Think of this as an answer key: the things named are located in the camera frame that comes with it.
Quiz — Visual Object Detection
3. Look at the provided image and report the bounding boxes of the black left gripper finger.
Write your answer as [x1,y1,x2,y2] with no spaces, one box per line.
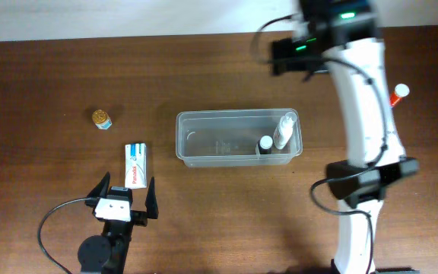
[131,177,158,226]
[85,172,110,208]

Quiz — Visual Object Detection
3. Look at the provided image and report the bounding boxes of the white spray bottle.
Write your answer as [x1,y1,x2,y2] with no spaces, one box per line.
[273,112,297,150]

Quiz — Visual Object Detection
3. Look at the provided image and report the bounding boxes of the dark bottle white cap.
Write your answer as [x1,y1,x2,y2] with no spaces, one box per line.
[256,135,274,155]

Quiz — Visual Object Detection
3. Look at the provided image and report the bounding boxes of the orange tube white cap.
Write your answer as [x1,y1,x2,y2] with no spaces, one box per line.
[389,84,410,107]

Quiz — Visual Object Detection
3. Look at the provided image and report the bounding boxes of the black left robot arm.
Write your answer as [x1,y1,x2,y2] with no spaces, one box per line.
[78,173,132,273]

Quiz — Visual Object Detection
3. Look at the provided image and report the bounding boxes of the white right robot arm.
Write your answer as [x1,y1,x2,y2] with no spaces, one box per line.
[176,0,419,273]

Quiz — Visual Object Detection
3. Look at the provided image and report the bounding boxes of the clear plastic container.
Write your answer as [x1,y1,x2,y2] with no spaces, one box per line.
[176,108,303,167]

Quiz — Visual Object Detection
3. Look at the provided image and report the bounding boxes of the white Panadol medicine box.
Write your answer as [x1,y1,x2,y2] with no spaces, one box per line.
[125,143,148,189]

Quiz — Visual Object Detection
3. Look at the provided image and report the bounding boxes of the small gold-lid balm jar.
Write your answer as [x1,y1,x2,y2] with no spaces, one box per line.
[92,110,112,130]

